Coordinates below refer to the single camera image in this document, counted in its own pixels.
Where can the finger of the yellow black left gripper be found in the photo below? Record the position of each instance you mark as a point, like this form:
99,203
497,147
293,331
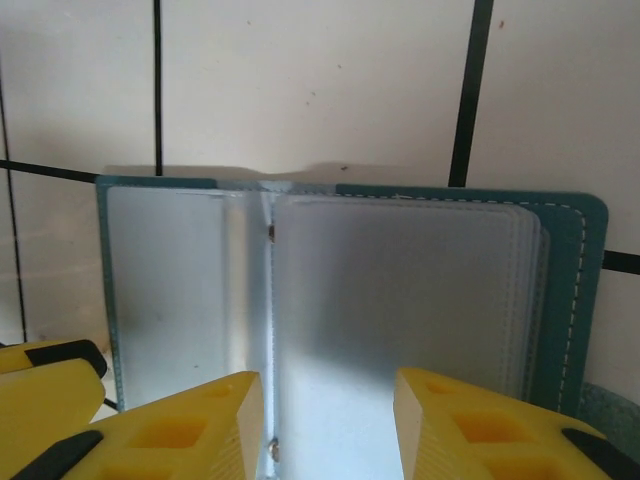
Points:
50,395

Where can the blue leather card holder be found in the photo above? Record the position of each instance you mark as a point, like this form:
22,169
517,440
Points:
350,275

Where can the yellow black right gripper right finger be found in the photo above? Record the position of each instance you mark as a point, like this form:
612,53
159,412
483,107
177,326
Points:
475,435

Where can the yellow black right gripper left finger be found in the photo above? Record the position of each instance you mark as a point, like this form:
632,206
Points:
190,435

